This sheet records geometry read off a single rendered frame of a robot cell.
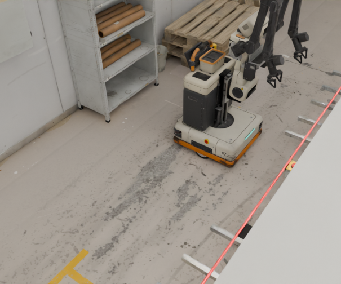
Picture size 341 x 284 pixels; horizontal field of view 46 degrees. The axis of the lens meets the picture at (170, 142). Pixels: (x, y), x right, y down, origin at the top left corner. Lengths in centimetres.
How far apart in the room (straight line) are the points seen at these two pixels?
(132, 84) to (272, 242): 446
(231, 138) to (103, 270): 158
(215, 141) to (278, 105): 124
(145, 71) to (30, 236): 242
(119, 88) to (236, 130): 152
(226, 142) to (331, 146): 333
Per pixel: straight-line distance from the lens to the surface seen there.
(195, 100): 354
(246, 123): 386
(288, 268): 22
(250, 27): 316
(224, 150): 361
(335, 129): 31
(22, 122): 415
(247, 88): 340
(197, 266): 210
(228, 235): 222
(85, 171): 383
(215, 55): 361
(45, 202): 366
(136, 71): 490
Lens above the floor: 264
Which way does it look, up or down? 41 degrees down
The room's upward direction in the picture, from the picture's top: 1 degrees counter-clockwise
